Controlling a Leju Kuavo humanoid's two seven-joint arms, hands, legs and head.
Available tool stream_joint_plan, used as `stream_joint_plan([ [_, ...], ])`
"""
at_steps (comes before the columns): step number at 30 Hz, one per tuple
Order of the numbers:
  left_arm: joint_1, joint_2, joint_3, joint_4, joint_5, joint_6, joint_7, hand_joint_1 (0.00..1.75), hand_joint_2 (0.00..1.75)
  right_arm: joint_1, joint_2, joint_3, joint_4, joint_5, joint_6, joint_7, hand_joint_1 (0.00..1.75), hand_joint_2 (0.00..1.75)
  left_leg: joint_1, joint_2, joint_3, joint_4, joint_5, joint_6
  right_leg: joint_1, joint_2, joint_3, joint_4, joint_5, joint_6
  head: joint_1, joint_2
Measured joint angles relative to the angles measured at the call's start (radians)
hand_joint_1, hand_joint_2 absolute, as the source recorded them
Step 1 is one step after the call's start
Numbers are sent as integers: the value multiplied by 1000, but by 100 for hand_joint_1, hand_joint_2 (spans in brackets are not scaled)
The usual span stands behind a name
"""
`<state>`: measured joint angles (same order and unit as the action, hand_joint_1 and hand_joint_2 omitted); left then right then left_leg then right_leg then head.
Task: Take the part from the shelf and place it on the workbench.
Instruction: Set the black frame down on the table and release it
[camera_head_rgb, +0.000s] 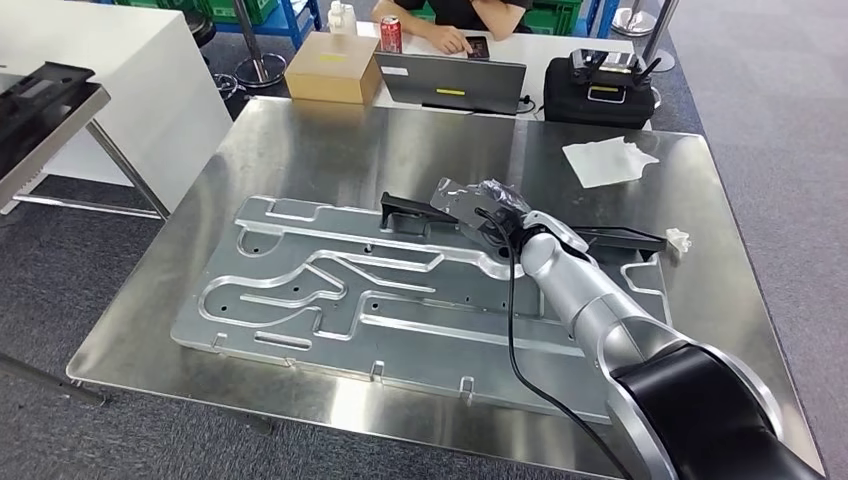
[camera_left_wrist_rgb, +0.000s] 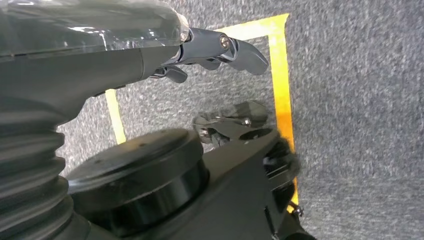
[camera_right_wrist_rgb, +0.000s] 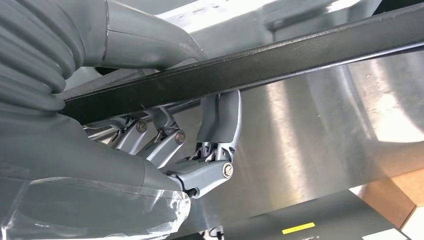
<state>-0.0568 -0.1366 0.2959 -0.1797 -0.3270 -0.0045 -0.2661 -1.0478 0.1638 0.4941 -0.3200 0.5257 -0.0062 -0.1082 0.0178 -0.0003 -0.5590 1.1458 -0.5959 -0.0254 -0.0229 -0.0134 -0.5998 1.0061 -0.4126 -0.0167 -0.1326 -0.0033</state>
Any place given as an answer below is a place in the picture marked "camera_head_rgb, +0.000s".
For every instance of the person's right hand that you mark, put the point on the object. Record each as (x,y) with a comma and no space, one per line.
(454,40)

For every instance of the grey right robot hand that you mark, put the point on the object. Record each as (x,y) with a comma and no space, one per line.
(490,195)

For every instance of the long black plastic part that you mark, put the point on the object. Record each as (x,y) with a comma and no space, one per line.
(404,208)

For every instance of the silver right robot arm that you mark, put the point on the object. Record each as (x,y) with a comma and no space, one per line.
(576,291)

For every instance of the person's left forearm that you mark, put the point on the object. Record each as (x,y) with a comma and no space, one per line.
(507,23)

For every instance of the person's right forearm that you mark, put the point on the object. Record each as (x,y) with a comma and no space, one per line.
(404,20)

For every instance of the blue metal shelf rack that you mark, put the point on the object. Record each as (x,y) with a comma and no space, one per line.
(298,23)
(596,16)

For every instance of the stainless steel workbench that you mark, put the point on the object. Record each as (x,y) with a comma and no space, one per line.
(331,152)

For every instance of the black plastic part stack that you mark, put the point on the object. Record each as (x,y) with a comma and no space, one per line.
(40,106)

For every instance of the dark smartphone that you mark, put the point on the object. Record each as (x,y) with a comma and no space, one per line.
(478,48)

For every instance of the person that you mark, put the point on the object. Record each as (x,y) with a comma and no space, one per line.
(464,10)

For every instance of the grey laptop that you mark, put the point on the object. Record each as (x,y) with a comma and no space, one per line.
(450,76)

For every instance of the red drink can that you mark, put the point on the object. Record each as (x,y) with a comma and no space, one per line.
(391,36)

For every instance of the green plastic crate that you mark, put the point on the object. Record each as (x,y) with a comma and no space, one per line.
(225,8)
(556,16)

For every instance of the white plastic bottle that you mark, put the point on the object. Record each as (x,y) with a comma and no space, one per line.
(343,20)

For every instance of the white tissue paper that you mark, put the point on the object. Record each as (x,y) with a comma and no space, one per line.
(606,162)

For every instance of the black carry case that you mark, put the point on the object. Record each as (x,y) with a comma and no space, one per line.
(576,106)

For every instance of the brown cardboard box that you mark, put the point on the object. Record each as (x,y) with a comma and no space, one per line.
(331,73)

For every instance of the black remote controller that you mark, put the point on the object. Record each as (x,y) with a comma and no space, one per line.
(606,63)

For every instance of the stamped grey metal panel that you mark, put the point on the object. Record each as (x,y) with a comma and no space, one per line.
(397,331)

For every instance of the small white plastic clip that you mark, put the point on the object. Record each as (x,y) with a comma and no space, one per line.
(679,240)

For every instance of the black round stool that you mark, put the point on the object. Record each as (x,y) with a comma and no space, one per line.
(199,26)

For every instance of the stainless steel side table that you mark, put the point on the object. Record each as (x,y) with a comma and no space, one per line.
(79,122)

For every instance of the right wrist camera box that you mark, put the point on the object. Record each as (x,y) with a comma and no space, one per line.
(493,235)

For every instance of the chrome stanchion post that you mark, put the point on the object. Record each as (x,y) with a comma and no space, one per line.
(628,23)
(659,33)
(246,33)

